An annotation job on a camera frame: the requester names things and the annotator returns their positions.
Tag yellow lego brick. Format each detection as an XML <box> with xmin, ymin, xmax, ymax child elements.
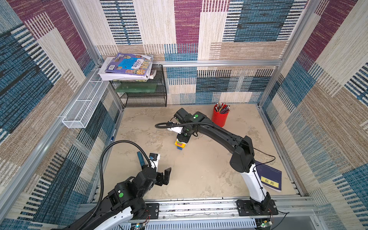
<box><xmin>175</xmin><ymin>141</ymin><xmax>186</xmax><ymax>148</ymax></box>

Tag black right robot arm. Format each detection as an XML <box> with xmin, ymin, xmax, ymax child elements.
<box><xmin>155</xmin><ymin>108</ymin><xmax>278</xmax><ymax>216</ymax></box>

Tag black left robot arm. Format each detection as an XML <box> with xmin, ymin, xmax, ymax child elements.
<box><xmin>64</xmin><ymin>140</ymin><xmax>172</xmax><ymax>230</ymax></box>

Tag teal blue marker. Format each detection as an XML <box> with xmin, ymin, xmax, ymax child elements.
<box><xmin>137</xmin><ymin>151</ymin><xmax>145</xmax><ymax>168</ymax></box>

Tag red pen cup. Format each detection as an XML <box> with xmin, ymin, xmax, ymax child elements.
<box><xmin>211</xmin><ymin>105</ymin><xmax>229</xmax><ymax>127</ymax></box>

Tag pens in cup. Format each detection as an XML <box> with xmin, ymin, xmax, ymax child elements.
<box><xmin>214</xmin><ymin>102</ymin><xmax>230</xmax><ymax>114</ymax></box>

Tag green folder on shelf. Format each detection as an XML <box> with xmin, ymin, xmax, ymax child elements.
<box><xmin>115</xmin><ymin>83</ymin><xmax>157</xmax><ymax>94</ymax></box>

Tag stack of books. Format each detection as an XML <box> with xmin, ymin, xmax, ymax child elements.
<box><xmin>98</xmin><ymin>53</ymin><xmax>157</xmax><ymax>81</ymax></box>

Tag dark blue notebook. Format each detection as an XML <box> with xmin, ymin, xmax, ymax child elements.
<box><xmin>255</xmin><ymin>162</ymin><xmax>282</xmax><ymax>192</ymax></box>

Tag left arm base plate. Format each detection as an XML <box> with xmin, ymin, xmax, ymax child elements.
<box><xmin>132</xmin><ymin>203</ymin><xmax>160</xmax><ymax>220</ymax></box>

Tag black wire mesh shelf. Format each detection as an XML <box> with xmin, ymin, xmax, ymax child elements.
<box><xmin>110</xmin><ymin>65</ymin><xmax>167</xmax><ymax>108</ymax></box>

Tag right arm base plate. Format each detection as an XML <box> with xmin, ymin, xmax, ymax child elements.
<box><xmin>236</xmin><ymin>199</ymin><xmax>279</xmax><ymax>217</ymax></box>

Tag white wire basket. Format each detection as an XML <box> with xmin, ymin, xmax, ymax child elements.
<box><xmin>62</xmin><ymin>80</ymin><xmax>109</xmax><ymax>129</ymax></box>

